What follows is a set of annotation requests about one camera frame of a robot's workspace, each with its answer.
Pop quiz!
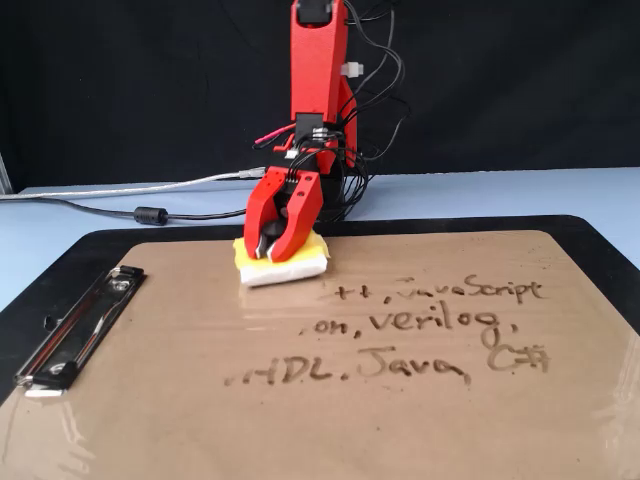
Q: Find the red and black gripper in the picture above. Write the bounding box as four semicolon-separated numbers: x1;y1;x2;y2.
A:
242;142;346;265

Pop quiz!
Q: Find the yellow sponge with black knob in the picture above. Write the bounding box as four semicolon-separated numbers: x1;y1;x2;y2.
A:
231;228;333;289

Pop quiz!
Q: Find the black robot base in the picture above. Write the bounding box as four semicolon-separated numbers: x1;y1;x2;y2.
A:
317;167;370;222

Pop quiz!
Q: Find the brown clipboard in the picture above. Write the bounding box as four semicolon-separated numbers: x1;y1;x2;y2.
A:
0;229;640;480

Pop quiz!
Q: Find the black backdrop cloth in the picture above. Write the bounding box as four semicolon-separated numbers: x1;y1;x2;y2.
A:
0;0;640;194

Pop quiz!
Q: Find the silver metal clipboard clip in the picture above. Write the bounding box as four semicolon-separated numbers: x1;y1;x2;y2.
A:
13;264;147;399

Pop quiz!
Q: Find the red wire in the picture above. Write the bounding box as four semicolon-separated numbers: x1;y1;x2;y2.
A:
252;123;297;149

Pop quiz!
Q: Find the black arm wire bundle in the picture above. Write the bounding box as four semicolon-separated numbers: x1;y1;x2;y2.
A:
287;0;417;222

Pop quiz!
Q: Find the black power cable with ferrite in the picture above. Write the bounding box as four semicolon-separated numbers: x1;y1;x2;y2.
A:
29;194;250;227

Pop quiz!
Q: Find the silver USB cable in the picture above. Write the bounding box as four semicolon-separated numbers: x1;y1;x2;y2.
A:
0;167;267;202

